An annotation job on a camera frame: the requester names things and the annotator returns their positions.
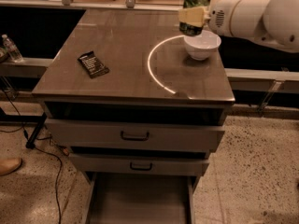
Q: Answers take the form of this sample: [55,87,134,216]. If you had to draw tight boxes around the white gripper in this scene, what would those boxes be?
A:
[178,0,233,36]

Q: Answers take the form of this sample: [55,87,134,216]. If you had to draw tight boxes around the green soda can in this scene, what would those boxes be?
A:
[179,0,210,36]

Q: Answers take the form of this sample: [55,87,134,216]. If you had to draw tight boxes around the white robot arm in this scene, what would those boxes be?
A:
[178,0,299,53]

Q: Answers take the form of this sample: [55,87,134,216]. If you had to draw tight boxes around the grey drawer cabinet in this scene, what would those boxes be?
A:
[31,8,236,224]

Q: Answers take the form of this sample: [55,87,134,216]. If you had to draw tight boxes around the open bottom drawer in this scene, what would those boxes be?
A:
[81,173,195,224]

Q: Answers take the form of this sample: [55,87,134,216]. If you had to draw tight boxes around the white ceramic bowl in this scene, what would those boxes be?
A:
[184,30,221,61]

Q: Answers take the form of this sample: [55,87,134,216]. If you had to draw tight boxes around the black snack bar wrapper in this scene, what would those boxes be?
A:
[78,51,109,78]

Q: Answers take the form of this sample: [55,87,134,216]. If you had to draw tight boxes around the clear plastic water bottle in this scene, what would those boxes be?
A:
[2,35,23,63]

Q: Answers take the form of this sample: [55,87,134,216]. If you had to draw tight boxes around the black table leg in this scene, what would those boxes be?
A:
[25,113,47,149]

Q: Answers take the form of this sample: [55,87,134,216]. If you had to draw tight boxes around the tan shoe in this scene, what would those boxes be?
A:
[0,158,22,176]

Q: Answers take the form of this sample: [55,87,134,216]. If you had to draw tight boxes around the top drawer with handle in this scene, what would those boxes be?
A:
[46,119,224,152]

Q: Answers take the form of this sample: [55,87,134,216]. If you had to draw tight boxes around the drawer with handle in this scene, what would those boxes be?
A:
[69,154,208,176]
[46,119,224,152]

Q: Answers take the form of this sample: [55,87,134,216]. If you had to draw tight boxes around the middle drawer with handle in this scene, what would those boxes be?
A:
[69,154,208,176]

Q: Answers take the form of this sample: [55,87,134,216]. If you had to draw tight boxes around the black floor cable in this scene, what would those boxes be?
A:
[0,87,64,224]

